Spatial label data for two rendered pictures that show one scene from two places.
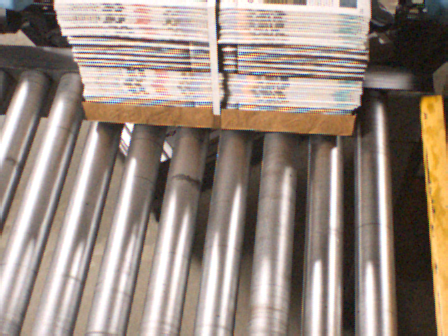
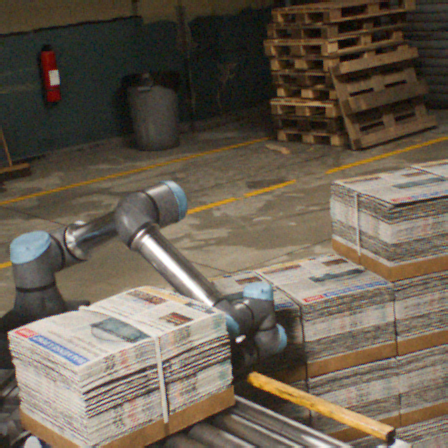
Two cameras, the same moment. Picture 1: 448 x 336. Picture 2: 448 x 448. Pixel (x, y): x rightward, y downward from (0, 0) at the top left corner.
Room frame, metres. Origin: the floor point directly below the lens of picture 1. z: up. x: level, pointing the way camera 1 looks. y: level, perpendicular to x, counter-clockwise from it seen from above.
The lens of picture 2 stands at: (-0.72, 1.18, 1.74)
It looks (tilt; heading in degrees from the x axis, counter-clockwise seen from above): 16 degrees down; 314
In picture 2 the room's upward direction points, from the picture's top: 5 degrees counter-clockwise
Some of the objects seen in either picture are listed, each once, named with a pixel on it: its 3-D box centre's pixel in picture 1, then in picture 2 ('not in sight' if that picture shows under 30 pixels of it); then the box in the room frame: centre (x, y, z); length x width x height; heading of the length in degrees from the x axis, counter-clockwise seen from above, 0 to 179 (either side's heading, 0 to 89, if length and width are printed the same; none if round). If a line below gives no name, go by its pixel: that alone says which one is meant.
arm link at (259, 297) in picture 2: not in sight; (255, 308); (0.78, -0.47, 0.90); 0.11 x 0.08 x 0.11; 94
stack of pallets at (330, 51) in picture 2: not in sight; (342, 69); (4.88, -6.58, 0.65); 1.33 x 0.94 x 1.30; 86
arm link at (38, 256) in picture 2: not in sight; (33, 258); (1.48, -0.31, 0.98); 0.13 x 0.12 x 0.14; 94
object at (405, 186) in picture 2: not in sight; (402, 185); (0.78, -1.16, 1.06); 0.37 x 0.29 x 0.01; 152
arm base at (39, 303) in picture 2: not in sight; (37, 297); (1.48, -0.30, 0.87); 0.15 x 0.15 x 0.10
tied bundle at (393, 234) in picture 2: not in sight; (399, 221); (0.80, -1.17, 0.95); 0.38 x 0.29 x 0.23; 152
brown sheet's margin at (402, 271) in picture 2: not in sight; (400, 249); (0.80, -1.17, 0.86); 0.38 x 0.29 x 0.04; 152
